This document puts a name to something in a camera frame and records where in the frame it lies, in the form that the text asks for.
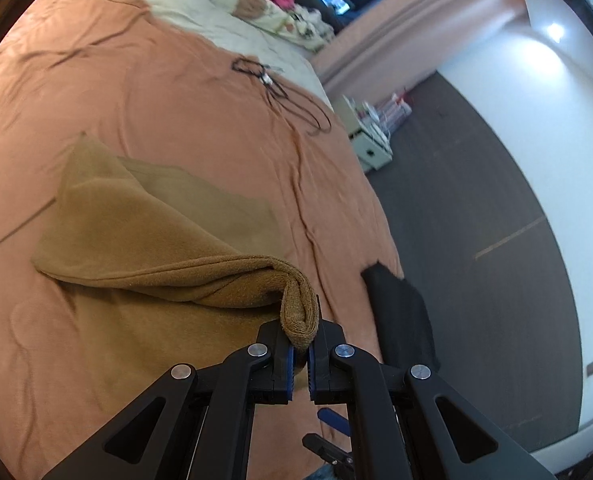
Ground olive brown printed t-shirt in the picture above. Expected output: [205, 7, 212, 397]
[29, 131, 322, 411]

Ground black garment on bed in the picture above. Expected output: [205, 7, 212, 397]
[362, 262, 441, 372]

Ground orange brown bed blanket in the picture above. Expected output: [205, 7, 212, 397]
[0, 0, 401, 479]

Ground white bedside drawer cabinet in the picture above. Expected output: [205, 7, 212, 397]
[333, 96, 393, 174]

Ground right pink curtain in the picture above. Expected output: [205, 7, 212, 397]
[312, 0, 527, 103]

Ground cream bear print duvet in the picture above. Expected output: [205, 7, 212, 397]
[144, 0, 329, 103]

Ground black cable with glasses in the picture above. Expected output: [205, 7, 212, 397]
[230, 56, 334, 137]

